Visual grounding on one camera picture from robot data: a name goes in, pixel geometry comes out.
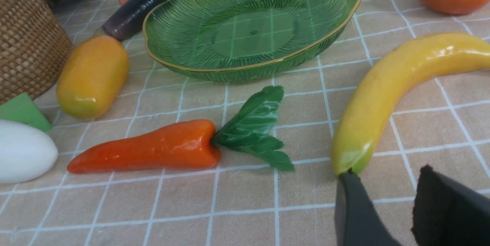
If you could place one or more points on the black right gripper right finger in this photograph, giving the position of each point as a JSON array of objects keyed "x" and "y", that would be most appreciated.
[{"x": 448, "y": 213}]

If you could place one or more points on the woven wicker basket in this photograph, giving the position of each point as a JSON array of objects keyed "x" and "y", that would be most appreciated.
[{"x": 33, "y": 48}]

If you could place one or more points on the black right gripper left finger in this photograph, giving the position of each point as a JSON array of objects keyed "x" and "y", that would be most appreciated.
[{"x": 357, "y": 223}]

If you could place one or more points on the purple plastic eggplant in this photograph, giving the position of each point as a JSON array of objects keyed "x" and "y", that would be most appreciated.
[{"x": 128, "y": 19}]

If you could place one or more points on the white plastic radish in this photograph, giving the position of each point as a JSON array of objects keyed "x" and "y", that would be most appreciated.
[{"x": 26, "y": 153}]

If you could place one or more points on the yellow orange plastic mango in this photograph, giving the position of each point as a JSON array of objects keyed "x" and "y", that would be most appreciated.
[{"x": 92, "y": 78}]

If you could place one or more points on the green glass leaf plate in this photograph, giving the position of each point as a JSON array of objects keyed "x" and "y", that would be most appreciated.
[{"x": 238, "y": 40}]

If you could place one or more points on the orange plastic carrot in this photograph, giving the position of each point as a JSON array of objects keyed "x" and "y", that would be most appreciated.
[{"x": 196, "y": 144}]

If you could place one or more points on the green foam cube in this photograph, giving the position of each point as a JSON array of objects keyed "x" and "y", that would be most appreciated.
[{"x": 23, "y": 110}]

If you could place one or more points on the yellow plastic banana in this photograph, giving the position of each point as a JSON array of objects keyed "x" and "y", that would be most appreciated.
[{"x": 369, "y": 109}]

